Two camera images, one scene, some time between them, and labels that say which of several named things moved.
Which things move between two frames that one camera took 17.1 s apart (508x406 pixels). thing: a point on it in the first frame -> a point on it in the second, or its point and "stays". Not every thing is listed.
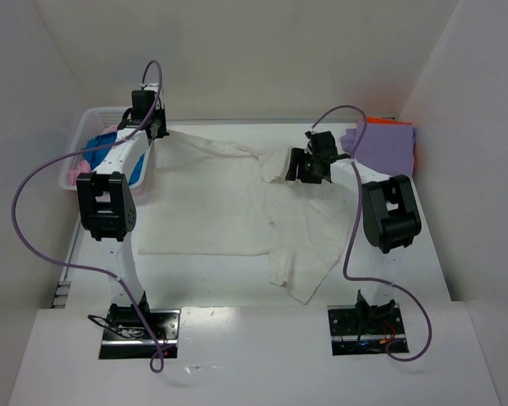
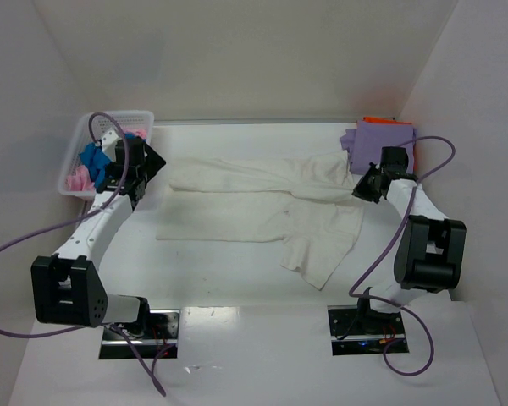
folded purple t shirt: (386, 148) stays
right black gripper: (306, 165) -> (367, 186)
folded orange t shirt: (378, 119) stays
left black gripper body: (155, 128) -> (145, 161)
